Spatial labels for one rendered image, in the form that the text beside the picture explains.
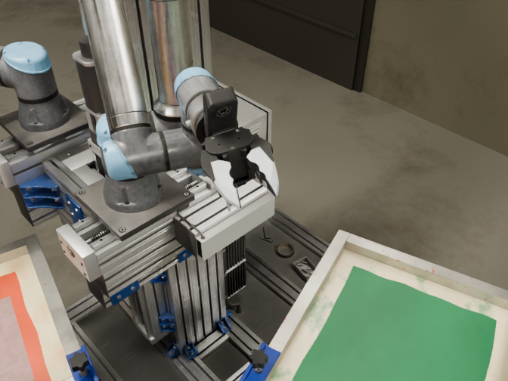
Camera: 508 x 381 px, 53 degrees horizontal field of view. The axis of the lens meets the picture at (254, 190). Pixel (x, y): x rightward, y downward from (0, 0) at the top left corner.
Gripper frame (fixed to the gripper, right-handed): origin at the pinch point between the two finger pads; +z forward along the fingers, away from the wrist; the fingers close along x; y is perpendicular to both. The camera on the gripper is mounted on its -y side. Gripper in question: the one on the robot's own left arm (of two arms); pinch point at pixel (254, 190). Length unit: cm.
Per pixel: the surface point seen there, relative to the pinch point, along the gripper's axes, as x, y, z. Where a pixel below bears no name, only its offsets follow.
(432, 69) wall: -197, 156, -229
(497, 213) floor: -174, 193, -119
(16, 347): 60, 65, -42
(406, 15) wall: -189, 123, -255
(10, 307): 61, 65, -56
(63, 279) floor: 76, 159, -153
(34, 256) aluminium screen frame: 53, 62, -70
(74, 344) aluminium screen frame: 44, 63, -35
